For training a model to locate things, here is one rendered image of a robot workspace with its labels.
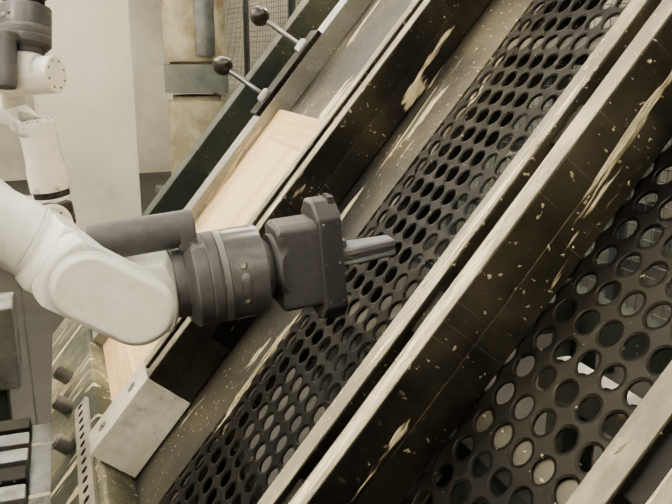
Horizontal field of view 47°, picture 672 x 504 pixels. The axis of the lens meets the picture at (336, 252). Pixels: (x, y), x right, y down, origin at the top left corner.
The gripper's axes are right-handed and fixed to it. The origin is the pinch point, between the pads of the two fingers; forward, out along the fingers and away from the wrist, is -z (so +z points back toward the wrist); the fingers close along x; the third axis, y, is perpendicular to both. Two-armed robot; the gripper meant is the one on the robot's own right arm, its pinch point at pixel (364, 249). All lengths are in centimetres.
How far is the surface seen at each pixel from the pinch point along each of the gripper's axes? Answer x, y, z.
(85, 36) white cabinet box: 28, 450, 8
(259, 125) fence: 5, 75, -8
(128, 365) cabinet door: -29, 54, 24
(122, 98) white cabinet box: -11, 451, -9
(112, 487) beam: -31.4, 20.8, 28.6
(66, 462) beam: -36, 39, 35
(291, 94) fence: 10, 75, -15
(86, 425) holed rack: -32, 40, 31
